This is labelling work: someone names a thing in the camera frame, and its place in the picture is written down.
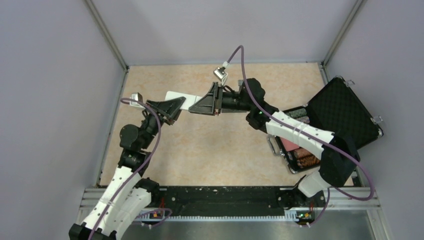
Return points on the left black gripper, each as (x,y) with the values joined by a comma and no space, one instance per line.
(169,109)

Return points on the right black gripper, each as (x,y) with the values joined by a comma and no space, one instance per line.
(211,104)

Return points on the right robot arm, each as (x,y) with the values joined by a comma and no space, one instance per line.
(336,151)

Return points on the pink card deck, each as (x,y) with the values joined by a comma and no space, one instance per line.
(288,145)

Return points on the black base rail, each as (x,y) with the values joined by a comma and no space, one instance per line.
(228,201)

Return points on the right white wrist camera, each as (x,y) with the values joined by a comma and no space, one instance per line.
(221,74)

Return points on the black poker chip case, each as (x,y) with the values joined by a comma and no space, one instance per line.
(335,108)

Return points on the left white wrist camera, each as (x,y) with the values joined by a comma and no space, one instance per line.
(136,99)

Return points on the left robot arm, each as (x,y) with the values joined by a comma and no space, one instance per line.
(128,193)

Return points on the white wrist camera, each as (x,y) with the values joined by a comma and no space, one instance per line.
(136,99)
(221,74)

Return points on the chrome case handle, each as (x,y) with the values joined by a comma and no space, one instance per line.
(274,145)

